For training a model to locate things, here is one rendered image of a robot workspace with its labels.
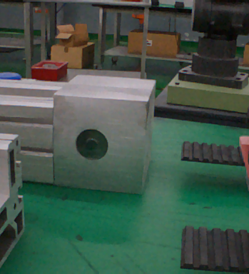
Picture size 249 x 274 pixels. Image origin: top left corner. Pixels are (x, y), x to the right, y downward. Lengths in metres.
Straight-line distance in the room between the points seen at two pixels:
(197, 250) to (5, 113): 0.24
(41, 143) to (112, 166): 0.07
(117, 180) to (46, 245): 0.12
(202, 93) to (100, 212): 0.42
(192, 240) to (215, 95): 0.50
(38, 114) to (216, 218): 0.20
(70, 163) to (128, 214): 0.08
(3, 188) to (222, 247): 0.17
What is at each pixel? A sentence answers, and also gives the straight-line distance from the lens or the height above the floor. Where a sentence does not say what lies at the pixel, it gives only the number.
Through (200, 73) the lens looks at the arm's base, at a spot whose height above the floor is 0.83.
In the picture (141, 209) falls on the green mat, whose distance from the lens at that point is 0.43.
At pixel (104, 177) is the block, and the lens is 0.45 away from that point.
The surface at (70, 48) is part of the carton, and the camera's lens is 5.42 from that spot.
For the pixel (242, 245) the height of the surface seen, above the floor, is 0.81.
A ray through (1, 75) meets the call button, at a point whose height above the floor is 0.85.
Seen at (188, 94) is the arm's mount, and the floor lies 0.80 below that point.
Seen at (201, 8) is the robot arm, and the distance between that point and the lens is 0.79.
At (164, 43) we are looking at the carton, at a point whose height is 0.35.
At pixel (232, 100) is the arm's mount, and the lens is 0.79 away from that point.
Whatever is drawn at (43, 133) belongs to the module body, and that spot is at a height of 0.83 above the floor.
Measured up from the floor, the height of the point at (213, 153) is 0.81.
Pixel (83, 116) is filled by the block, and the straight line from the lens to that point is 0.44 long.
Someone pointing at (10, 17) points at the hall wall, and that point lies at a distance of 8.96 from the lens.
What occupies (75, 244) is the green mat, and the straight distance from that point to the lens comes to 0.37.
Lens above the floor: 0.98
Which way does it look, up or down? 23 degrees down
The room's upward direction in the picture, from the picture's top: 4 degrees clockwise
